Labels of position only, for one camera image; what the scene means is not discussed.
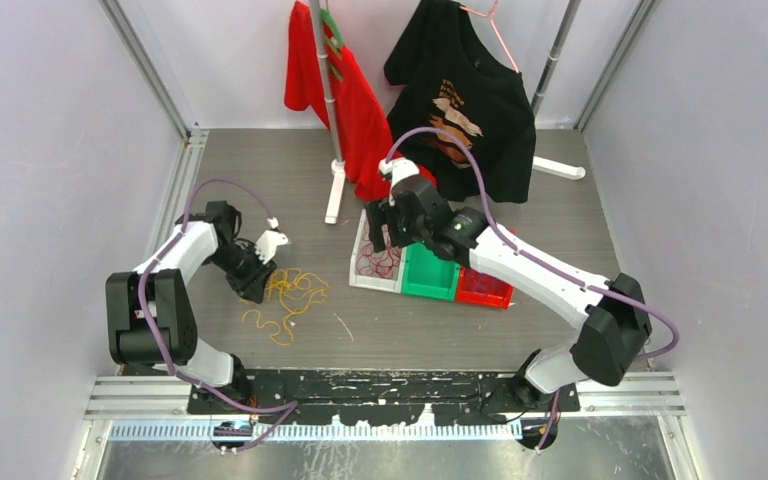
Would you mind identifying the pink clothes hanger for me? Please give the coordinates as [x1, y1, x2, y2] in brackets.
[460, 0, 521, 73]

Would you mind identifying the metal clothes rack pole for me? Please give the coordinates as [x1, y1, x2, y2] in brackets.
[308, 0, 344, 171]

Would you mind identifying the green plastic bin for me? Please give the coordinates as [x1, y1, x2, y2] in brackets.
[401, 244, 460, 302]

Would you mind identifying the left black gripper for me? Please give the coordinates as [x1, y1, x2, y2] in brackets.
[206, 242, 276, 303]

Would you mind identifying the red plastic bin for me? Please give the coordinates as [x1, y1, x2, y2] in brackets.
[454, 266, 513, 310]

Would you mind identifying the black printed t-shirt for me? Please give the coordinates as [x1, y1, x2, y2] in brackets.
[383, 1, 536, 204]

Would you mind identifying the green clothes hanger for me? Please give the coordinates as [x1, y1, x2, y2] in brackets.
[320, 8, 344, 82]

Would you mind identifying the red t-shirt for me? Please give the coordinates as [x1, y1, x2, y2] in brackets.
[283, 2, 439, 203]

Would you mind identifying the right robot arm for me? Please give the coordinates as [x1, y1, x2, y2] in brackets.
[365, 175, 652, 411]

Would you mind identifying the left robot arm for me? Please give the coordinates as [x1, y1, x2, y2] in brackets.
[105, 201, 290, 413]

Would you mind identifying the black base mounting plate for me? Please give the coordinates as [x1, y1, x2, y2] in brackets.
[187, 368, 582, 428]

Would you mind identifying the red wire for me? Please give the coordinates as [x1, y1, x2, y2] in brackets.
[356, 221, 404, 281]

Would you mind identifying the colourful wire bundle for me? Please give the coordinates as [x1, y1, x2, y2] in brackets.
[241, 266, 331, 348]

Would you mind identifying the white plastic bin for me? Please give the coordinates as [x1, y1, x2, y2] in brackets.
[349, 210, 405, 294]

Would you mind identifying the right metal rack pole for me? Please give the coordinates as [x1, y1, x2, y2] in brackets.
[531, 0, 582, 116]

